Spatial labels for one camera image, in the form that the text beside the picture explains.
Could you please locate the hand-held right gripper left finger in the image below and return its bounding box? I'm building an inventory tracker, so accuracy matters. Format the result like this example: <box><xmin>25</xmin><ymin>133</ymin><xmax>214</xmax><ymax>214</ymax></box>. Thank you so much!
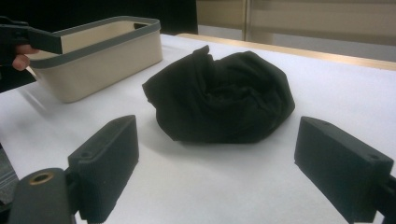
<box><xmin>67</xmin><ymin>114</ymin><xmax>140</xmax><ymax>224</ymax></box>

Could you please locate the black curtain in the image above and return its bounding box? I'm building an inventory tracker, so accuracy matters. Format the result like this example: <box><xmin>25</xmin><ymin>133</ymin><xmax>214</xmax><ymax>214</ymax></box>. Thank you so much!
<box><xmin>0</xmin><ymin>0</ymin><xmax>199</xmax><ymax>35</ymax></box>

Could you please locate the black cloth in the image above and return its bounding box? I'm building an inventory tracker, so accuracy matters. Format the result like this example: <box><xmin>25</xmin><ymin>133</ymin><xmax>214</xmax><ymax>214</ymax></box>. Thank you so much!
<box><xmin>142</xmin><ymin>45</ymin><xmax>296</xmax><ymax>145</ymax></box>

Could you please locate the light wooden shelf unit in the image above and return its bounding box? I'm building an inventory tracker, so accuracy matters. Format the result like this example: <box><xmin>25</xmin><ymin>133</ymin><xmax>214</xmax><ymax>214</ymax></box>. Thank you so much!
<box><xmin>195</xmin><ymin>0</ymin><xmax>396</xmax><ymax>46</ymax></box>

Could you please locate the white table cover sheet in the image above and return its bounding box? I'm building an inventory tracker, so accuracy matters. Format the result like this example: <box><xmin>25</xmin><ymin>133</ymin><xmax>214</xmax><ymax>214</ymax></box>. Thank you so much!
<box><xmin>0</xmin><ymin>33</ymin><xmax>396</xmax><ymax>224</ymax></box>

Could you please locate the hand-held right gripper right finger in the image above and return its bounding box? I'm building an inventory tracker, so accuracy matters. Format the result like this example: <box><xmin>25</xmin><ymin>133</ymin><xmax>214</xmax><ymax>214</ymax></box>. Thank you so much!
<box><xmin>293</xmin><ymin>116</ymin><xmax>395</xmax><ymax>224</ymax></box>

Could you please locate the beige basket with grey rim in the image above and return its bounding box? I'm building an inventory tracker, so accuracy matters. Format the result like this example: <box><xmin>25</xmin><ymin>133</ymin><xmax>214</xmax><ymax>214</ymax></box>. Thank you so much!
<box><xmin>26</xmin><ymin>15</ymin><xmax>163</xmax><ymax>105</ymax></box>

